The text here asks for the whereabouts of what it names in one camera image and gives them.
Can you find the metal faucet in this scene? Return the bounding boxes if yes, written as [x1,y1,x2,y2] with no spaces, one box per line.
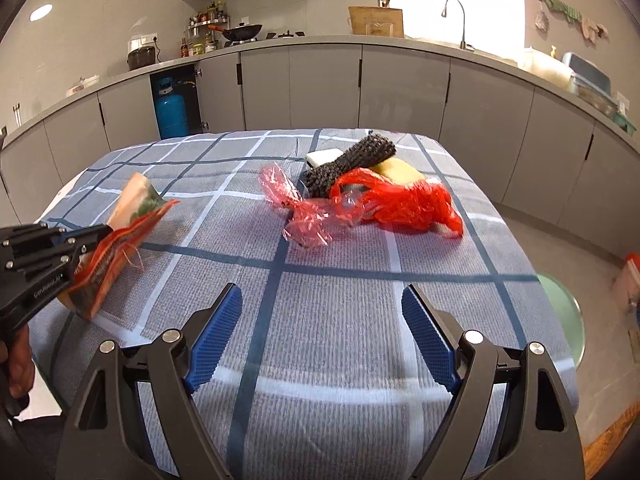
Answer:
[441,0,475,51]

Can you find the teal basket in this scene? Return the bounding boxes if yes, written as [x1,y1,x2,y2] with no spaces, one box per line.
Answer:
[612,110,638,136]

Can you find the wooden cutting board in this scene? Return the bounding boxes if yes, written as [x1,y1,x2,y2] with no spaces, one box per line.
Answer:
[348,6,405,38]

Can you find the large red mesh bag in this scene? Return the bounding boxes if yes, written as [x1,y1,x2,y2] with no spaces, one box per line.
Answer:
[330,169,463,238]

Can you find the gas stove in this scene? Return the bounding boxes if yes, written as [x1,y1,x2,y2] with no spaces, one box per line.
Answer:
[225,31,306,47]

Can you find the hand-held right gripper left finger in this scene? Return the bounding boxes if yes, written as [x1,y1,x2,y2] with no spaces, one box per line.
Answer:
[56,282,244,480]

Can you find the white plastic basin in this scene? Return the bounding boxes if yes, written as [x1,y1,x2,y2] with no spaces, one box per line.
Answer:
[520,49,576,92]

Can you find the dark rice cooker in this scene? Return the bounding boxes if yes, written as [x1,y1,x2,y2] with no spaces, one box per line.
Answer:
[127,46,157,71]

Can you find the green plastic basin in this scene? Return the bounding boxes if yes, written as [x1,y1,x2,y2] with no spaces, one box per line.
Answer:
[537,270,587,371]

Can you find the checked blue tablecloth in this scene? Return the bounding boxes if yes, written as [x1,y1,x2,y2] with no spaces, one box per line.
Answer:
[30,129,581,473]

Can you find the blue gas cylinder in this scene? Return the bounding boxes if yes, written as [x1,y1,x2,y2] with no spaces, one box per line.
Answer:
[152,77,191,140]

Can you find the grey base cabinets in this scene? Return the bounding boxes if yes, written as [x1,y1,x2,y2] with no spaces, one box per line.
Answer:
[0,42,640,251]

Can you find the black wok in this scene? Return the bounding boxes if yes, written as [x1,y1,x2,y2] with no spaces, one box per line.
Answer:
[207,22,263,43]

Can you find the white foam block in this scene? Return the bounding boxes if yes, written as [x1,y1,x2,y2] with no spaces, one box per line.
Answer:
[306,149,346,168]

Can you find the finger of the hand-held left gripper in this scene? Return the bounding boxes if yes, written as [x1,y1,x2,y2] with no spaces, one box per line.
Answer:
[0,226,67,267]
[15,224,112,282]

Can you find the green striped towel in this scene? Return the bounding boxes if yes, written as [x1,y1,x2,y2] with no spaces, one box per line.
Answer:
[540,0,583,23]

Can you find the yellow sponge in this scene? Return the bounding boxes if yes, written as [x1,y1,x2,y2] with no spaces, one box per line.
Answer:
[372,156,426,186]

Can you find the spice rack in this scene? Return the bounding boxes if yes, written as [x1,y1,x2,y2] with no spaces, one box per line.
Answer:
[187,2,230,41]

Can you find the pink plastic wrap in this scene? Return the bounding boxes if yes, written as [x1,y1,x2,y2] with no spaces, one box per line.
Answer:
[259,162,371,250]

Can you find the blue dish rack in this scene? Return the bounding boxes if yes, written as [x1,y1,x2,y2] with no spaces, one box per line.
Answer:
[562,52,618,116]

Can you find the orange green snack packet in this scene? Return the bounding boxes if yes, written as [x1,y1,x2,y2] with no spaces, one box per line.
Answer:
[60,172,180,321]

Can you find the beige cloth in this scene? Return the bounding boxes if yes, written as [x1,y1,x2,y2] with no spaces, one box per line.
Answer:
[580,16,610,43]

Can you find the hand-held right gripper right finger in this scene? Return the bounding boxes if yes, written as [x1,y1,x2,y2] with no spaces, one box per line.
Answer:
[401,284,586,480]

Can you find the pink bucket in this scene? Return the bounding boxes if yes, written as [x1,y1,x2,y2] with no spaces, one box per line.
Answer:
[611,252,640,311]

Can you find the person's left hand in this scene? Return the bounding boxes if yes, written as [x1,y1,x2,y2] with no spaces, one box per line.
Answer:
[9,332,36,401]

